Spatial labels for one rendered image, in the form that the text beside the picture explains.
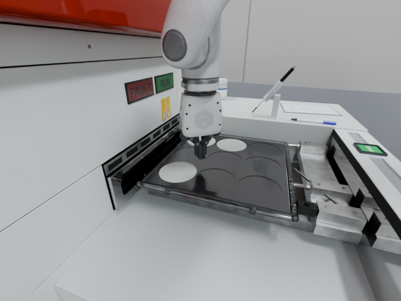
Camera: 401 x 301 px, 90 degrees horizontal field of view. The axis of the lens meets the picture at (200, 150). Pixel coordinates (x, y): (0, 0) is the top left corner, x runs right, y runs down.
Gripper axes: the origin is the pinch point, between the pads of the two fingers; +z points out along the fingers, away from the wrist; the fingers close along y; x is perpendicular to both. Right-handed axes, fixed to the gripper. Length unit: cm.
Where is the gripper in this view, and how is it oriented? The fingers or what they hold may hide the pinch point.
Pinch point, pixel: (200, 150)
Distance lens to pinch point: 52.9
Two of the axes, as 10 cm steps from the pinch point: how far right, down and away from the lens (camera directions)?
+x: -3.3, -4.3, 8.4
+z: 0.0, 8.9, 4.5
